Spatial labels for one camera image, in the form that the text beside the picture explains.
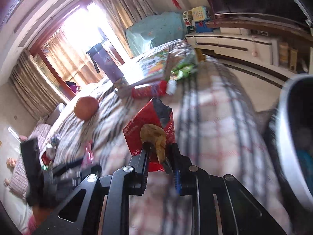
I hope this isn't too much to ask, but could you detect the plaid blanket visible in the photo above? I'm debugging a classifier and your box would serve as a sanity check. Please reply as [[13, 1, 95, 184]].
[[46, 39, 294, 235]]

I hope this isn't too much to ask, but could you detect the teal floral cloth cover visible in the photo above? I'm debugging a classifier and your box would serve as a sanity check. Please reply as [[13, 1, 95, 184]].
[[125, 12, 188, 59]]

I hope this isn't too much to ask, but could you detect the pink plastic wrapper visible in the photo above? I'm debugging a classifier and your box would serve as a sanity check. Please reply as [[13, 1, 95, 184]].
[[83, 140, 95, 170]]

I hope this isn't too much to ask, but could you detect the cream television cabinet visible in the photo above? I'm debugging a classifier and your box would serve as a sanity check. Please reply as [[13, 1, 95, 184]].
[[185, 15, 313, 75]]

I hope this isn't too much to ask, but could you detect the red cylinder packet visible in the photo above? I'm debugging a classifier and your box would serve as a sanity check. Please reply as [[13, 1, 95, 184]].
[[131, 80, 168, 99]]

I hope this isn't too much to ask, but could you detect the purple drinking bottle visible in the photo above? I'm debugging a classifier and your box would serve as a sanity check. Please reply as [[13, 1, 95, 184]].
[[86, 42, 124, 83]]

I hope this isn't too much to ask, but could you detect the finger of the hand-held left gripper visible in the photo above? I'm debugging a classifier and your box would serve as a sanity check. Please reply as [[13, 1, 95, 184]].
[[52, 159, 102, 182]]

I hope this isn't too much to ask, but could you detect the colourful picture book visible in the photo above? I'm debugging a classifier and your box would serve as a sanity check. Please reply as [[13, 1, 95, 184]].
[[122, 51, 172, 84]]

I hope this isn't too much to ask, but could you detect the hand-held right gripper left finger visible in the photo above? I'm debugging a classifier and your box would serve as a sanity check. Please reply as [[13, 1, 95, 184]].
[[32, 142, 150, 235]]

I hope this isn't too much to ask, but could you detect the orange fruit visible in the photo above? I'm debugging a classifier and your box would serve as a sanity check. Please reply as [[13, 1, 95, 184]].
[[74, 96, 100, 121]]

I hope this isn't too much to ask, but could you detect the red drink can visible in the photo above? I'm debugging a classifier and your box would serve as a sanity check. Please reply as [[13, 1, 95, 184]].
[[41, 144, 57, 165]]

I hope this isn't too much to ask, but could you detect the yellow toy phone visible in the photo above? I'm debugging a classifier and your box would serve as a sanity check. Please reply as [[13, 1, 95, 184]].
[[183, 6, 211, 27]]

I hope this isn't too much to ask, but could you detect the blue toy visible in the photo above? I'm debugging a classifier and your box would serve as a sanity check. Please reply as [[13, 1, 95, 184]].
[[195, 21, 216, 33]]

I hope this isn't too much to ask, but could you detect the small white bottle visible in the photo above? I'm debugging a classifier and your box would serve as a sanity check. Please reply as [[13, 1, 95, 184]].
[[166, 79, 177, 95]]

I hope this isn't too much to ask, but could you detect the red torn snack packet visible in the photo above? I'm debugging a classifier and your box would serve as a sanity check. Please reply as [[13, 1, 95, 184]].
[[122, 97, 175, 172]]

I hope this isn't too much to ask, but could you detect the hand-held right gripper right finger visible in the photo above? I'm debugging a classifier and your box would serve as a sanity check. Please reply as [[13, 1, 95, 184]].
[[164, 143, 287, 235]]

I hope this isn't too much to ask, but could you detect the beige patterned curtain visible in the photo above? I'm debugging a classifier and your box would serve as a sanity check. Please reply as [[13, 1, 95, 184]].
[[87, 0, 157, 31], [9, 49, 65, 121]]

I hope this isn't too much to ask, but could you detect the green snack packet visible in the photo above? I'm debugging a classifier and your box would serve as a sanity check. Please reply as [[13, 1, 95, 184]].
[[168, 48, 204, 82]]

